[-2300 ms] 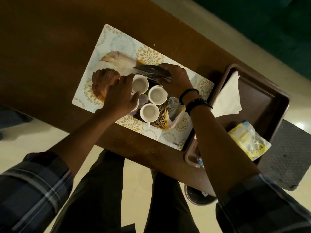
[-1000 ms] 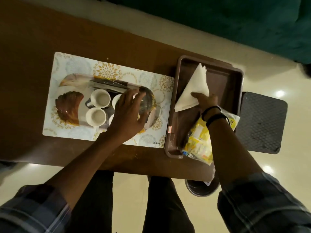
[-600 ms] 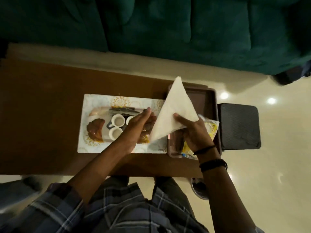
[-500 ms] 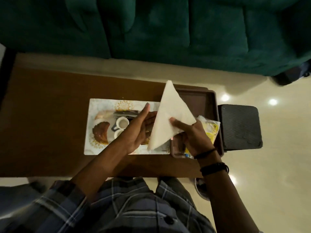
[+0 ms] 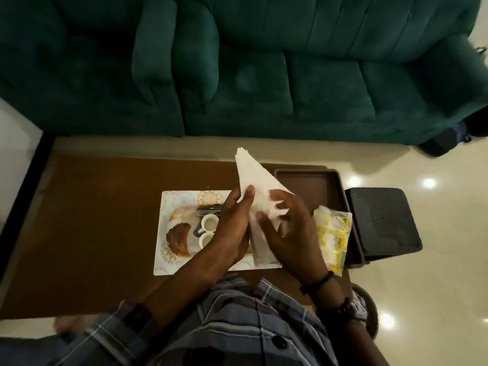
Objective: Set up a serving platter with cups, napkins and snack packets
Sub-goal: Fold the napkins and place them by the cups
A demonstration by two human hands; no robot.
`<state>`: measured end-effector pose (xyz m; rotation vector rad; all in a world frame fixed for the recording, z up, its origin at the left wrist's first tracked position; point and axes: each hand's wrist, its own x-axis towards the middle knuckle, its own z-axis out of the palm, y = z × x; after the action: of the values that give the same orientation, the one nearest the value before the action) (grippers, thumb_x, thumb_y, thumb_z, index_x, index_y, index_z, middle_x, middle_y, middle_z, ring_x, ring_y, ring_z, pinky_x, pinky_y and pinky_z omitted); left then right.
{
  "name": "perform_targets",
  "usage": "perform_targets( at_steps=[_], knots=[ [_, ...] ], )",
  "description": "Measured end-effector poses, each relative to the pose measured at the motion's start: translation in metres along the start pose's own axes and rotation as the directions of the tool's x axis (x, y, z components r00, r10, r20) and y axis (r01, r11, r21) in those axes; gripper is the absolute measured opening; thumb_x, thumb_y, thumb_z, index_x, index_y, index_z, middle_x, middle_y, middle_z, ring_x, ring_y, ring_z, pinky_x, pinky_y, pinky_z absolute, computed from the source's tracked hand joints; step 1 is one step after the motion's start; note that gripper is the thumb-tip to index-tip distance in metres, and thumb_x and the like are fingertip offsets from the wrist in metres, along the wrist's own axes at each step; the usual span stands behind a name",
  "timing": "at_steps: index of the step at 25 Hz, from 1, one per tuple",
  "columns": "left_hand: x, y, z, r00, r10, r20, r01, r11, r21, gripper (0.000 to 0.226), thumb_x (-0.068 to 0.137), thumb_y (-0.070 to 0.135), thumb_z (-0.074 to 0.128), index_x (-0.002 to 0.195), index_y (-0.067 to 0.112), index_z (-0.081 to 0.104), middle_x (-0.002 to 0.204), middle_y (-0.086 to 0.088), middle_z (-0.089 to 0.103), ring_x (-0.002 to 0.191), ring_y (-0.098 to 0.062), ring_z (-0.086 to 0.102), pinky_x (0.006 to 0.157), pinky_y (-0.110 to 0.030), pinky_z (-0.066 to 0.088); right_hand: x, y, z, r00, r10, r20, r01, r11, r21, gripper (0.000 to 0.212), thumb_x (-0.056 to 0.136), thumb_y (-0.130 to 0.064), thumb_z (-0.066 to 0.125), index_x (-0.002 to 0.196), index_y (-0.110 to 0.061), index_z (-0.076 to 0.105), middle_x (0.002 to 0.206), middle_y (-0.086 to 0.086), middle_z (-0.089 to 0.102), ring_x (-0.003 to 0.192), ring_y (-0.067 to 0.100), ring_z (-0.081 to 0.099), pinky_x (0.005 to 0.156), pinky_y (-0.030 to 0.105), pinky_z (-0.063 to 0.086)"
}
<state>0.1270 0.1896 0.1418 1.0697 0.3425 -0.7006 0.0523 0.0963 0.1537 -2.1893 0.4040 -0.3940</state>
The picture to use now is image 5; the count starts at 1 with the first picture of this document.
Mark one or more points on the person's left forearm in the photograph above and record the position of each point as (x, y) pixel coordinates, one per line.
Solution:
(183, 293)

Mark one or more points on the round metal waste bin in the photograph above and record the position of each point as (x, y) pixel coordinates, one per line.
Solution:
(373, 312)

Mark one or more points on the person's right hand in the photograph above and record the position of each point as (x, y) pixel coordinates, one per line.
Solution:
(301, 243)

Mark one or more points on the brown wooden table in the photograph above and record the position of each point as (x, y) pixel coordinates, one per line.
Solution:
(95, 224)

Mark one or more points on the black and blue backpack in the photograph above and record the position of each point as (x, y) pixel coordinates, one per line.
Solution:
(442, 141)

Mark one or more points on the crumpled paper trash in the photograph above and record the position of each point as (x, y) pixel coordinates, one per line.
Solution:
(359, 304)

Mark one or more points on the white ceramic cup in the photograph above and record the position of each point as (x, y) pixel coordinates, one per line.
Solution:
(209, 223)
(206, 240)

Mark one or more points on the green armchair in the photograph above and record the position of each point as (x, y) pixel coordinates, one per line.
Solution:
(76, 64)

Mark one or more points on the plaid shirt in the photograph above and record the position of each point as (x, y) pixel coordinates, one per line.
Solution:
(236, 327)

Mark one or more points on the brown plastic tray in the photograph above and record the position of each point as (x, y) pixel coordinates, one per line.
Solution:
(316, 186)

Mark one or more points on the long green sofa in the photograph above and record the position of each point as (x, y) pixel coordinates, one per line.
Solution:
(324, 72)

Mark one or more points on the clear zip bag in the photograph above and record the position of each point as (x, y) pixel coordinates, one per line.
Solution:
(335, 236)

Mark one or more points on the person's right forearm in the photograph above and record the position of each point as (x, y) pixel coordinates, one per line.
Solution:
(354, 339)

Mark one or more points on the black plastic stool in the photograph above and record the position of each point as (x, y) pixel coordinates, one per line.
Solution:
(385, 221)

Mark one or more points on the person's left foot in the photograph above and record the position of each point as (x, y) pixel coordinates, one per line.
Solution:
(70, 324)

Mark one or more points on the person's left hand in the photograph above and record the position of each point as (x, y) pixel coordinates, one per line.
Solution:
(230, 232)

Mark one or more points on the dark trousers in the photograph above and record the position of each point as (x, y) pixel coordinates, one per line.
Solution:
(23, 354)

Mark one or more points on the black bag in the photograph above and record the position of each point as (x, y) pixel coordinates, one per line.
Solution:
(480, 123)

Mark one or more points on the leaf print serving tray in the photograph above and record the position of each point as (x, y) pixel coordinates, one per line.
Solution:
(181, 236)

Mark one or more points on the floral placemat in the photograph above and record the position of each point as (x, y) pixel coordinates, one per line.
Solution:
(164, 263)

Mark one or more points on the thin black wristband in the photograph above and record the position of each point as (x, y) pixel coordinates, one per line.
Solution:
(318, 282)

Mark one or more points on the white paper napkins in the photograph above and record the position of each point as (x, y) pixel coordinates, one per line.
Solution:
(255, 175)

